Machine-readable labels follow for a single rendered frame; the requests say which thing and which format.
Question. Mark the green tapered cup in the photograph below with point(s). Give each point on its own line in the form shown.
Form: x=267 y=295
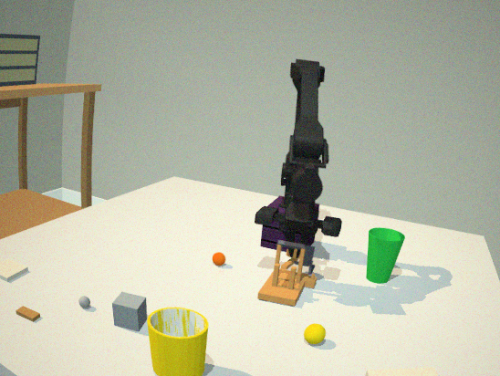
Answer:
x=383 y=249

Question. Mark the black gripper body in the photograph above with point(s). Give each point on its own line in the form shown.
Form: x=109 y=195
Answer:
x=266 y=215

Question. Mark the orange ball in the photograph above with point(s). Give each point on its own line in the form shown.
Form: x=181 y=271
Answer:
x=219 y=259

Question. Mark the grey ball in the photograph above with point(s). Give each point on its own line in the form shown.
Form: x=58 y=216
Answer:
x=84 y=302

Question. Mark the yellow cup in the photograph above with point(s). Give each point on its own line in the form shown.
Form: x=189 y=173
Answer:
x=178 y=339

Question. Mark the small brown rectangular block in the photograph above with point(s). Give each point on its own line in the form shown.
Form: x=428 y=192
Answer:
x=28 y=313

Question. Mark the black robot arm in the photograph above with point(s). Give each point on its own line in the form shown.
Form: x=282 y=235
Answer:
x=301 y=168

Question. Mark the yellow ball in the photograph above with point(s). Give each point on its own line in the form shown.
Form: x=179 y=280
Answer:
x=314 y=333

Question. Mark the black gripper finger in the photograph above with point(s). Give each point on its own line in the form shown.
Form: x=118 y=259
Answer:
x=304 y=237
x=290 y=237

